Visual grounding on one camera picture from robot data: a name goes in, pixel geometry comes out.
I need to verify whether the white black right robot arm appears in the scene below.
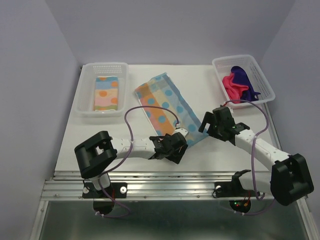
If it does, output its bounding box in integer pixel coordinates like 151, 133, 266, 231
199, 106, 314, 206

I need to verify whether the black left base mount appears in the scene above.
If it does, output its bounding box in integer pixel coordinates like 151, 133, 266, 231
82, 181, 128, 218

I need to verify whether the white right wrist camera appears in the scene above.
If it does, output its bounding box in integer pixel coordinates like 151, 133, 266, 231
220, 102, 234, 114

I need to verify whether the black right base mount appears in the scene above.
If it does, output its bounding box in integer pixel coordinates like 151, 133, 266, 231
212, 181, 255, 215

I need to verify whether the aluminium rail frame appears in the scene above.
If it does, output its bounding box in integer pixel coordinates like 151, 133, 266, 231
29, 147, 313, 240

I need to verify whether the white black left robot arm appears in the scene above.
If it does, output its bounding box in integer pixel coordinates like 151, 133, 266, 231
74, 128, 189, 197

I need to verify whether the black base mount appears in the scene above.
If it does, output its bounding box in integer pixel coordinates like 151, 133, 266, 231
82, 181, 128, 218
212, 181, 255, 215

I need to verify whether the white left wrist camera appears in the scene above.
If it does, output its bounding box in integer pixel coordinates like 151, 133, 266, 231
173, 127, 189, 138

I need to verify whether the purple towel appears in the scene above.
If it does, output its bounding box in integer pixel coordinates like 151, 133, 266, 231
231, 66, 261, 102

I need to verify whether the white perforated right basket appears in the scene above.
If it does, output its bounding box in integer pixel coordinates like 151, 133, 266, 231
212, 54, 276, 109

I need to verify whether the white perforated basket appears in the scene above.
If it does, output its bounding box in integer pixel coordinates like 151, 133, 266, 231
74, 62, 129, 118
212, 54, 276, 109

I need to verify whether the white perforated left basket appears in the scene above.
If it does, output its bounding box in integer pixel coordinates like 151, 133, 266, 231
74, 62, 129, 118

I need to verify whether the blue orange dotted towel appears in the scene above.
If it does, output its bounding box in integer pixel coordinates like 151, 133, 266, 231
134, 73, 208, 147

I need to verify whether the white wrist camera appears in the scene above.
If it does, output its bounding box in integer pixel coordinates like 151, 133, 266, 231
220, 102, 234, 114
173, 127, 189, 138

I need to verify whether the orange polka dot towel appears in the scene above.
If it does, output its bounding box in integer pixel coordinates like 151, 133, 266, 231
93, 76, 119, 112

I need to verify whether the pink towel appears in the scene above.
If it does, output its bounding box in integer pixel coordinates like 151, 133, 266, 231
222, 73, 249, 100

